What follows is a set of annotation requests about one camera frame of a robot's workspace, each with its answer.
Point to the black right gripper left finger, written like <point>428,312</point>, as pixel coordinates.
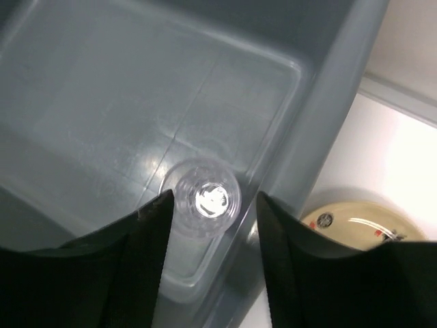
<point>107,278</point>

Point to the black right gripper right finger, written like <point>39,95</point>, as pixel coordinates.
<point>312,281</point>

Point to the cream plate with calligraphy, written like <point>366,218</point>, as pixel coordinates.
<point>362,225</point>

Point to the clear cup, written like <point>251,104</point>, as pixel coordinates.
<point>207,197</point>

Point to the grey plastic bin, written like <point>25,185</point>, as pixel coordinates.
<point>100,99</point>

